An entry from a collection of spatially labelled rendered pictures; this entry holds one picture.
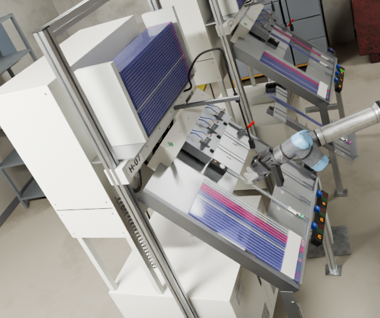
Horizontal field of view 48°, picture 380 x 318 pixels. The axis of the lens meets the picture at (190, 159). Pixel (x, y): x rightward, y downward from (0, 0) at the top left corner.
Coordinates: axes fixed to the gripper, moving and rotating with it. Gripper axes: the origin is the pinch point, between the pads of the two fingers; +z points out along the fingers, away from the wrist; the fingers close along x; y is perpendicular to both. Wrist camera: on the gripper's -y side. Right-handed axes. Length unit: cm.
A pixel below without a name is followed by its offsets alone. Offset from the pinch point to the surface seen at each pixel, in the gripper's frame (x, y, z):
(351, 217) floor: -79, -97, 26
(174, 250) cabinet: 9, -5, 59
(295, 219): 3.1, -26.1, -4.1
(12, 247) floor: -50, 54, 278
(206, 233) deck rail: 38.0, 8.5, 3.0
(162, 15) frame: -31, 76, -13
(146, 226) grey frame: 41, 26, 19
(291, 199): -7.5, -22.3, -3.4
